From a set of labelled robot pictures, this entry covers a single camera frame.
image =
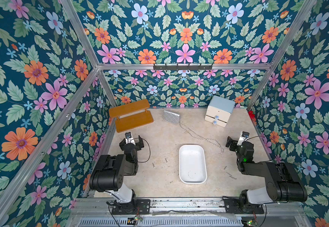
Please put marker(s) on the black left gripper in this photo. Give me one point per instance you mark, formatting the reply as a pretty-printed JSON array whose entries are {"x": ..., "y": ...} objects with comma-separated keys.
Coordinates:
[{"x": 138, "y": 144}]

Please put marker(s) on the white plastic storage tray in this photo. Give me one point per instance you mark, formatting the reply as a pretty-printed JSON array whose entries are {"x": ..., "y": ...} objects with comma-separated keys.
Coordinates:
[{"x": 192, "y": 164}]

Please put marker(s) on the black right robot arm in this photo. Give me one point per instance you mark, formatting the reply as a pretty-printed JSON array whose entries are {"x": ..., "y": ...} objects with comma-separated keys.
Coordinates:
[{"x": 282, "y": 183}]

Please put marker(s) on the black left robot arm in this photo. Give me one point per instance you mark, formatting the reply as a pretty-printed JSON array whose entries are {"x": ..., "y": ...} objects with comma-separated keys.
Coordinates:
[{"x": 109, "y": 172}]

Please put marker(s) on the orange wooden two-tier shelf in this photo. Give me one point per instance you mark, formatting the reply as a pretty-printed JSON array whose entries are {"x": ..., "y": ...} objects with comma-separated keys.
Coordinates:
[{"x": 130, "y": 116}]

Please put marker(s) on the small white drawer cabinet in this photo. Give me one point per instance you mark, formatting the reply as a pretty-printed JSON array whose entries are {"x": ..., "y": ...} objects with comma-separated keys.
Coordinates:
[{"x": 219, "y": 111}]

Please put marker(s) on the silver quilted pouch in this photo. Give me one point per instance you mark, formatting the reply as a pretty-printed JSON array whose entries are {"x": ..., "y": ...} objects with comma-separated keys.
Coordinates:
[{"x": 171, "y": 117}]

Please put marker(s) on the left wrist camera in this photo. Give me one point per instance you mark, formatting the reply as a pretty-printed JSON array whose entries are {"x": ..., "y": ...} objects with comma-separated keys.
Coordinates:
[{"x": 129, "y": 138}]

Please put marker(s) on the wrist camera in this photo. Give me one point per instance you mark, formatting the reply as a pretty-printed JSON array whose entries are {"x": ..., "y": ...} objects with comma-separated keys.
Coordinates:
[
  {"x": 129, "y": 138},
  {"x": 243, "y": 137}
]

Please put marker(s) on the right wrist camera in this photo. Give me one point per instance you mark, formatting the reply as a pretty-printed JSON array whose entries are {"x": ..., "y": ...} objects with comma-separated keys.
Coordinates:
[{"x": 243, "y": 137}]

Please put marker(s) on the red object at wall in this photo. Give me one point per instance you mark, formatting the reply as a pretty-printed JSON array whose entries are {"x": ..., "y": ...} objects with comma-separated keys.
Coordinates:
[{"x": 251, "y": 115}]

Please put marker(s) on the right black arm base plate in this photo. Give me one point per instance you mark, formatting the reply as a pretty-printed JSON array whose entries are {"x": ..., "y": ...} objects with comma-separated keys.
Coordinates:
[{"x": 237, "y": 206}]

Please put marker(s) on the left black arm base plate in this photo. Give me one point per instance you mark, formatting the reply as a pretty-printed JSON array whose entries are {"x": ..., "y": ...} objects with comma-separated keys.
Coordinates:
[{"x": 137, "y": 206}]

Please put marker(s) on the aluminium front rail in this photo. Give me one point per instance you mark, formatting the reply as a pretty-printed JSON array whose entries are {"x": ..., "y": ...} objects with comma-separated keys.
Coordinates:
[{"x": 187, "y": 212}]

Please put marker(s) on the black wall hook rail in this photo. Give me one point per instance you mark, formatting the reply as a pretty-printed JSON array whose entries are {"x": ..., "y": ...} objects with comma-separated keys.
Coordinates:
[{"x": 177, "y": 67}]

